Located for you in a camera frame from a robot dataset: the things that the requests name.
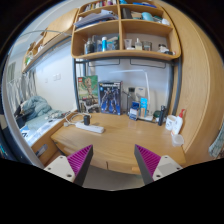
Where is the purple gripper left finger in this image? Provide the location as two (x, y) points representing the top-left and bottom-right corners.
(67, 145), (93, 186)

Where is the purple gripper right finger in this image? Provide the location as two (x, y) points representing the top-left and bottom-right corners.
(134, 145), (161, 185)

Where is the black charger plug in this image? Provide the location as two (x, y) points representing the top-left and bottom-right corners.
(84, 115), (90, 126)

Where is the white power strip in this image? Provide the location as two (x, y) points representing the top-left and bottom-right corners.
(75, 122), (104, 134)

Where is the clear plastic cup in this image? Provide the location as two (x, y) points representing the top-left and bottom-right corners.
(172, 134), (184, 147)

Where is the wooden desk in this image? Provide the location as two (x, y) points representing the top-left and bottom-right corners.
(51, 113), (186, 174)

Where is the white desk lamp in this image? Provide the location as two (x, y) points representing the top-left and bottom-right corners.
(110, 69), (153, 122)

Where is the white mug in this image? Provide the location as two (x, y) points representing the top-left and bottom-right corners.
(165, 115), (176, 131)

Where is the black tall bottle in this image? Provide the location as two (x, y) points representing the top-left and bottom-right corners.
(158, 105), (166, 126)

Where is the white pump lotion bottle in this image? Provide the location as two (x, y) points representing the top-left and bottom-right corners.
(171, 109), (184, 135)

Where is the small blue box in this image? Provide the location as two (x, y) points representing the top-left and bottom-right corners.
(129, 102), (139, 120)

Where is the bed with light mattress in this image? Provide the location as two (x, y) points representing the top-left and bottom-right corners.
(14, 108), (73, 148)

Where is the orange blue carton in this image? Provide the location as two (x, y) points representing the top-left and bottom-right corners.
(140, 98), (148, 117)

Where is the teal blanket on bed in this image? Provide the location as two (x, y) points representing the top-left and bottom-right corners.
(20, 95), (53, 122)

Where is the blue robot model box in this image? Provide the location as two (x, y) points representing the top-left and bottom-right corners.
(98, 81), (123, 115)

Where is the green Groot toy box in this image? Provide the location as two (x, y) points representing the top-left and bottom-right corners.
(78, 75), (99, 113)

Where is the blue white spray bottle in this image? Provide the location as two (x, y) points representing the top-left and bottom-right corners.
(102, 36), (107, 52)

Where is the teal roll on shelf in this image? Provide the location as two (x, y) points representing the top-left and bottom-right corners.
(142, 12), (153, 21)

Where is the stack of papers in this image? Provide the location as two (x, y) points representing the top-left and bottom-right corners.
(75, 10), (118, 28)

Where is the white cable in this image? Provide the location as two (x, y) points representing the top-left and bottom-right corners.
(63, 112), (88, 127)

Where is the wooden wall shelf unit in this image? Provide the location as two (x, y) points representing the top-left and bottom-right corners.
(71, 0), (181, 61)

